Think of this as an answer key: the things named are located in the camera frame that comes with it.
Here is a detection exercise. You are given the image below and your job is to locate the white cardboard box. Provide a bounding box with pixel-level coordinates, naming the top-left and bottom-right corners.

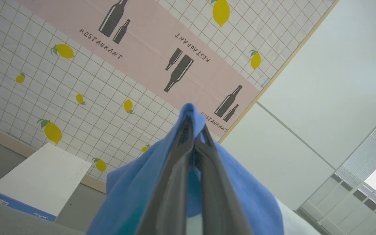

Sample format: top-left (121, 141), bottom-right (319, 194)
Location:
top-left (0, 142), bottom-right (92, 222)

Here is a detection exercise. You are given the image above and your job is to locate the blue and white garment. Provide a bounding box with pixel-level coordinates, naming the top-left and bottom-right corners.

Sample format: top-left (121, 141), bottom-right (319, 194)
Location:
top-left (86, 102), bottom-right (322, 235)

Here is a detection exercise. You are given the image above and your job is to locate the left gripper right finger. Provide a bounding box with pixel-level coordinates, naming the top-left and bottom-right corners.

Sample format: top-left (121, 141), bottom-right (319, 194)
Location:
top-left (193, 124), bottom-right (252, 235)

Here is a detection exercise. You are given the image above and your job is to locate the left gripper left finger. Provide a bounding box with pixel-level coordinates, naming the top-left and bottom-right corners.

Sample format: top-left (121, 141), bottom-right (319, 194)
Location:
top-left (136, 114), bottom-right (196, 235)

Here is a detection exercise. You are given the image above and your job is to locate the lemon print partition panel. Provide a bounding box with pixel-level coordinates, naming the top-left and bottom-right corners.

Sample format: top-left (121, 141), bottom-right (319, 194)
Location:
top-left (0, 0), bottom-right (340, 194)

